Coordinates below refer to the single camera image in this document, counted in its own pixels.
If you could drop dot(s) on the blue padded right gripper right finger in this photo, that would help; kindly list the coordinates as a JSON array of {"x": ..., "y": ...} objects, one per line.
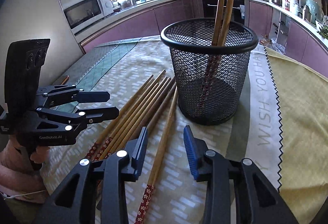
[{"x": 195, "y": 150}]

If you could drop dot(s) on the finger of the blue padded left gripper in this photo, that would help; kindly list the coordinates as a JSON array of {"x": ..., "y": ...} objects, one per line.
[{"x": 91, "y": 97}]

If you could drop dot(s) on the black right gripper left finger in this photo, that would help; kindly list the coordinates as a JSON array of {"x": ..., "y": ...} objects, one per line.
[{"x": 136, "y": 152}]

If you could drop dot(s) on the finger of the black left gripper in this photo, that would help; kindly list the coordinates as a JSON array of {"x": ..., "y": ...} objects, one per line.
[{"x": 99, "y": 115}]

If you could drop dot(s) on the black mesh utensil holder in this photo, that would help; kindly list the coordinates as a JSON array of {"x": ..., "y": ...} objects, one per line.
[{"x": 190, "y": 46}]

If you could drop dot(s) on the pink sleeve forearm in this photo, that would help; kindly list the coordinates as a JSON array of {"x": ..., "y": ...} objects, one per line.
[{"x": 27, "y": 187}]

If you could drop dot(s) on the left human hand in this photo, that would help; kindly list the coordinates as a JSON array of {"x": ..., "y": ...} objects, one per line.
[{"x": 13, "y": 157}]

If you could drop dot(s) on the wooden chopstick on cloth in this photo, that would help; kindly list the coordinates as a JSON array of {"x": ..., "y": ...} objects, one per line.
[
  {"x": 150, "y": 110},
  {"x": 98, "y": 156},
  {"x": 157, "y": 163},
  {"x": 110, "y": 135},
  {"x": 112, "y": 124},
  {"x": 135, "y": 118}
]

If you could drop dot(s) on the white microwave oven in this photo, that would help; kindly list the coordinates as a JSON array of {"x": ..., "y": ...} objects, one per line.
[{"x": 82, "y": 13}]

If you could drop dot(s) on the yellow cloth with text border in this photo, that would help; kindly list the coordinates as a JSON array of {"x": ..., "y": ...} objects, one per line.
[{"x": 288, "y": 131}]

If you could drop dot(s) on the green leafy vegetables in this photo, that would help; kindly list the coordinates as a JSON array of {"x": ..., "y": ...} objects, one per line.
[{"x": 323, "y": 31}]

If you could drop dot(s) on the mint green appliance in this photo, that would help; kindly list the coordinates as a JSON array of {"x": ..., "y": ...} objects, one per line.
[{"x": 315, "y": 11}]

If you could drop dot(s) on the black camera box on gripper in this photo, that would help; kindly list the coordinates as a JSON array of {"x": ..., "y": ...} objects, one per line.
[{"x": 22, "y": 73}]

